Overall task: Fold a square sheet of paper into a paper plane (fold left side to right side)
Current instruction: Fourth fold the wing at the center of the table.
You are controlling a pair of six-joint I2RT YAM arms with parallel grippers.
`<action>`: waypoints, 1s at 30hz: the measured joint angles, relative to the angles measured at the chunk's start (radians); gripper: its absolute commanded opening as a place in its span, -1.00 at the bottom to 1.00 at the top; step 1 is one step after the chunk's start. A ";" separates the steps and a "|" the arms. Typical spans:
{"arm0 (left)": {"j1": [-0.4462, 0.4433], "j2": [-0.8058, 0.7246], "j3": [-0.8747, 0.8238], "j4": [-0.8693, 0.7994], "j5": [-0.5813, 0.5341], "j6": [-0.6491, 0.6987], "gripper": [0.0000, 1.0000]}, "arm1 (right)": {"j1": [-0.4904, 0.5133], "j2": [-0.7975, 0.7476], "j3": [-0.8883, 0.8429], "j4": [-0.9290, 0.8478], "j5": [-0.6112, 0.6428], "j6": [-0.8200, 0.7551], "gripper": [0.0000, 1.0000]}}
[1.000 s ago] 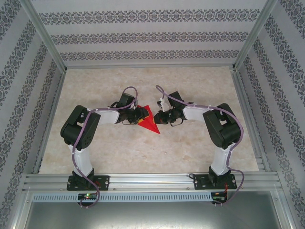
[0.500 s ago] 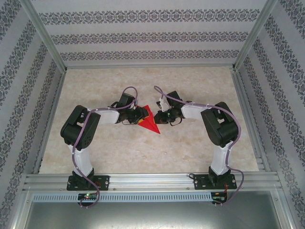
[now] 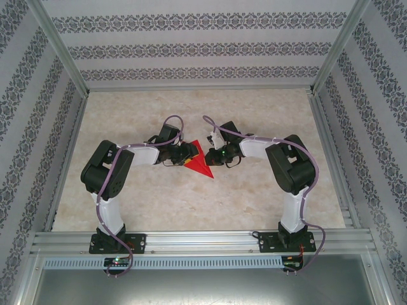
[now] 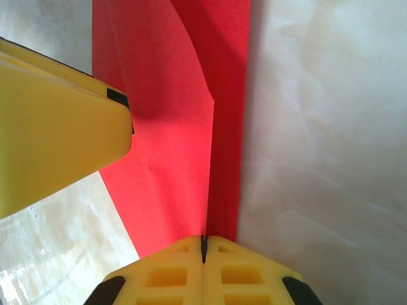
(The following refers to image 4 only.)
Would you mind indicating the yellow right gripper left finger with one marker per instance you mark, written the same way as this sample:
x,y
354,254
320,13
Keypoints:
x,y
171,279

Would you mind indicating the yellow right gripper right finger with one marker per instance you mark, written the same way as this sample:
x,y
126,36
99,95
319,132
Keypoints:
x,y
241,279

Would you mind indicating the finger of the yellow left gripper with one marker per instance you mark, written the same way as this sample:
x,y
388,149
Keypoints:
x,y
57,136
63,73

